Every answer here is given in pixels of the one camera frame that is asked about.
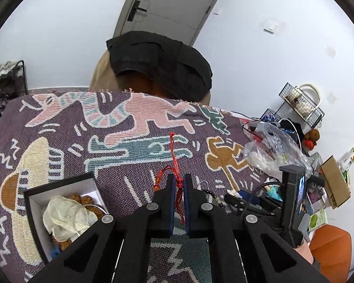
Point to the white handbag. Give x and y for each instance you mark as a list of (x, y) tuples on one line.
[(315, 90)]

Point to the large tan cardboard box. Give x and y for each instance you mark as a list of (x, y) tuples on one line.
[(334, 182)]

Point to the brown plush toy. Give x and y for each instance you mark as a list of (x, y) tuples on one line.
[(312, 137)]

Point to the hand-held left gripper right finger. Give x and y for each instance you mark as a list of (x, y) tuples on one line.
[(185, 203)]

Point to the cream cloth pouch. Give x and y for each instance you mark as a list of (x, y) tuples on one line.
[(67, 216)]

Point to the black box white inside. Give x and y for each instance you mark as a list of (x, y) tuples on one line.
[(34, 212)]

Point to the small white wall switch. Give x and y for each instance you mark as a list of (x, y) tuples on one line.
[(217, 11)]

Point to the green apple print box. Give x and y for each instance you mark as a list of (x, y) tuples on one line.
[(317, 221)]

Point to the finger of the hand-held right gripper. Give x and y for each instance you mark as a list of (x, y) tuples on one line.
[(259, 211), (233, 199)]

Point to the clear plastic bag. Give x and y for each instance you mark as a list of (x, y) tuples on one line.
[(271, 150)]

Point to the row of shoes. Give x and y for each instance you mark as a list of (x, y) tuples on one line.
[(3, 82)]

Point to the tan chair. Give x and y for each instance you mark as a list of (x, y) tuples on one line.
[(101, 76)]

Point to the dark-haired doll figure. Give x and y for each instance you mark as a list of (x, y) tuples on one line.
[(274, 191)]

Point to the large white wall switch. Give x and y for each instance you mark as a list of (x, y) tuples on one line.
[(270, 26)]

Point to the black shoe rack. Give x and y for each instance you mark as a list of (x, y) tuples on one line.
[(24, 76)]

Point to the grey door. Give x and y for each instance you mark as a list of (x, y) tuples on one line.
[(171, 0)]

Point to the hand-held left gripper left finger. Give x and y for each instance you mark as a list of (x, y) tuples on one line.
[(173, 200)]

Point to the black jacket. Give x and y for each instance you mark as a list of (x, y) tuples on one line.
[(159, 62)]

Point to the person's right hand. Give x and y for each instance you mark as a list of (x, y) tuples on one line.
[(304, 252)]

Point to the yellow-green package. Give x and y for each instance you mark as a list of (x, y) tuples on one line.
[(349, 157)]

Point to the black cloth bundle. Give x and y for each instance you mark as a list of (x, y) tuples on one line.
[(292, 128)]

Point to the printed woven blanket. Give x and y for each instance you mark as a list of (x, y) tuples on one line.
[(76, 141)]

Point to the orange chair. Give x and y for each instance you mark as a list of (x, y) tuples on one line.
[(330, 250)]

